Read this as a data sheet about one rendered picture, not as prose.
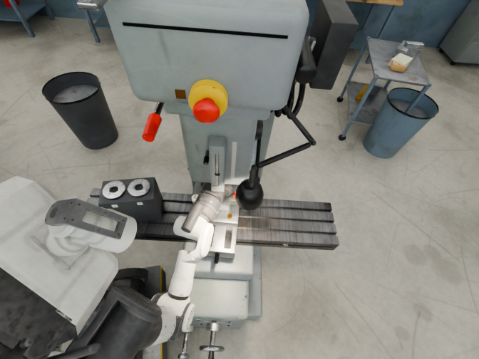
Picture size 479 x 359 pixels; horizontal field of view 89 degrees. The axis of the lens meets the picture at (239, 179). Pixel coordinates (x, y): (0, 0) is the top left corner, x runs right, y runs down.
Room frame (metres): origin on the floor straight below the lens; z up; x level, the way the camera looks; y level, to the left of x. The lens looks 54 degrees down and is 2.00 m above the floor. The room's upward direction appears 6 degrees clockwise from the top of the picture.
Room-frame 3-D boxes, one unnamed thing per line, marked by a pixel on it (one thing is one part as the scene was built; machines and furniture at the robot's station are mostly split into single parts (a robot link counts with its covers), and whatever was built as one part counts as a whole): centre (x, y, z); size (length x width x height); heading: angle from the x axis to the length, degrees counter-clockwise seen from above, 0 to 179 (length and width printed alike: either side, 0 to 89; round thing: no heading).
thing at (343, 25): (0.86, -0.25, 1.62); 0.20 x 0.09 x 0.21; 3
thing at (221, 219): (0.49, 0.06, 1.01); 0.15 x 0.06 x 0.04; 90
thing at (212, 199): (0.46, 0.10, 1.23); 0.13 x 0.12 x 0.10; 75
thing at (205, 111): (0.29, 0.06, 1.76); 0.04 x 0.03 x 0.04; 93
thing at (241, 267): (0.55, 0.07, 0.78); 0.50 x 0.35 x 0.12; 3
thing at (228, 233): (0.52, 0.06, 0.97); 0.35 x 0.15 x 0.11; 0
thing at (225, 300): (0.52, 0.07, 0.42); 0.81 x 0.32 x 0.60; 3
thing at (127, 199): (0.53, 0.47, 1.02); 0.22 x 0.12 x 0.20; 104
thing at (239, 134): (0.55, 0.07, 1.47); 0.21 x 0.19 x 0.32; 93
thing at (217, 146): (0.44, 0.07, 1.45); 0.04 x 0.04 x 0.21; 3
